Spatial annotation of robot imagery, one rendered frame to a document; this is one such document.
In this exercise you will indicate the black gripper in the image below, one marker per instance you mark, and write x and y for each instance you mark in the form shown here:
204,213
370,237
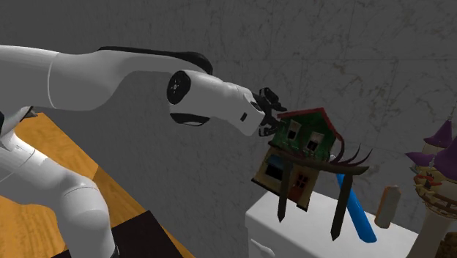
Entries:
263,106

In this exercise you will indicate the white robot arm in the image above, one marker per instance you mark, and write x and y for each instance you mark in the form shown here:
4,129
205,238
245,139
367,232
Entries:
107,78

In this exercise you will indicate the toy house with red roof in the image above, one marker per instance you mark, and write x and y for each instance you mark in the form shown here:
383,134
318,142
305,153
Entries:
303,139

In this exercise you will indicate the white toilet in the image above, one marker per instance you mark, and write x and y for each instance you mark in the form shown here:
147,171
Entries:
307,236

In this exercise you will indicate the blue stick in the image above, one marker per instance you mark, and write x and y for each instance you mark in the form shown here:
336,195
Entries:
360,218

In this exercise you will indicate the dark robot stand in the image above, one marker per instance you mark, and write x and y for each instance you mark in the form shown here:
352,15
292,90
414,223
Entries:
142,239

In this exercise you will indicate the castle tower with purple roofs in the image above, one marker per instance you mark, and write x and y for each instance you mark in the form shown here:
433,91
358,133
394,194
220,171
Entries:
434,193

